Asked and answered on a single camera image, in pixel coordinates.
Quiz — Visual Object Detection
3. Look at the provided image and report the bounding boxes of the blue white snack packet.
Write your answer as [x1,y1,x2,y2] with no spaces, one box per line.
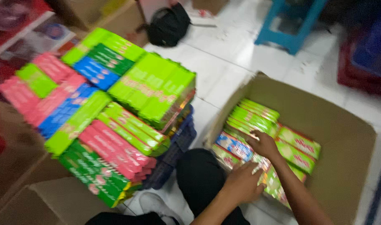
[215,131,254,162]

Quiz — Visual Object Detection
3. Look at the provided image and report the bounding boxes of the flat cardboard box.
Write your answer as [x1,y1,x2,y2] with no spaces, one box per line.
[0,176,130,225]

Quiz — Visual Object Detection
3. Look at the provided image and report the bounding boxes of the row of green snack packets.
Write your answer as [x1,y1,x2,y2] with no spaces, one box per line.
[212,98,322,175]

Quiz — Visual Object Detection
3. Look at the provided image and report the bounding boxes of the pale green packet bundle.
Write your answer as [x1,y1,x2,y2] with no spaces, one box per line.
[252,153,307,209]

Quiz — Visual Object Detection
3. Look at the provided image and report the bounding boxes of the dark blue plastic crate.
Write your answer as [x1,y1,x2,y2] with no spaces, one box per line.
[142,105,197,190]

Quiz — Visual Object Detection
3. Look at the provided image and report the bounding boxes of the white shelf with goods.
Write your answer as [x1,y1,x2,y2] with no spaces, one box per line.
[0,0,82,104]

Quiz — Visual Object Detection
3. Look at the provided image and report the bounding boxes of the pile of colourful packets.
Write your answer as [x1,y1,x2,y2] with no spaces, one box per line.
[0,27,197,209]

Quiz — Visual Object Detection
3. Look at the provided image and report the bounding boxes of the blue plastic stool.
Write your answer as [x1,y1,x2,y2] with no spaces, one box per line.
[254,0,329,56]

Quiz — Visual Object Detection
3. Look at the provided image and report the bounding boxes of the person's right hand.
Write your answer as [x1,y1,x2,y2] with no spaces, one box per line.
[245,130,281,160]

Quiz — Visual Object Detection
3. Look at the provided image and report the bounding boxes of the black bag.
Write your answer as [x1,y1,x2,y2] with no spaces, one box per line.
[146,3,192,48]

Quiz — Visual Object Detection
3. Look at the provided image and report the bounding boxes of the person's left hand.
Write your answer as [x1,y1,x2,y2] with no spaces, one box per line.
[223,161,268,206]

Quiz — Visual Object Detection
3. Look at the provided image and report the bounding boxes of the brown cardboard box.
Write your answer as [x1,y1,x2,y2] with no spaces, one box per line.
[46,0,149,48]

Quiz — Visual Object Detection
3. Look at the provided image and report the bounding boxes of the person's black trousers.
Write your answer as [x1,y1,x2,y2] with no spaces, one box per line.
[85,148,251,225]

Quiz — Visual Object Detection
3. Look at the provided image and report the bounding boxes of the open brown cardboard carton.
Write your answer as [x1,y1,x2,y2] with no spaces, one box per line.
[204,72,378,225]

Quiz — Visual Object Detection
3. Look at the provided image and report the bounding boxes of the blue plastic basket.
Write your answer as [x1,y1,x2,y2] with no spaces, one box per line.
[351,12,381,82]

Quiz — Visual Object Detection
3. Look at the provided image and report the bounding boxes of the red plastic crate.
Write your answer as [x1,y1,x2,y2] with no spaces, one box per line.
[337,27,381,96]

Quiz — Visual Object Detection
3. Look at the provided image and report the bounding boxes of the white shoe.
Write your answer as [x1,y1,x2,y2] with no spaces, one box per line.
[139,192,185,225]

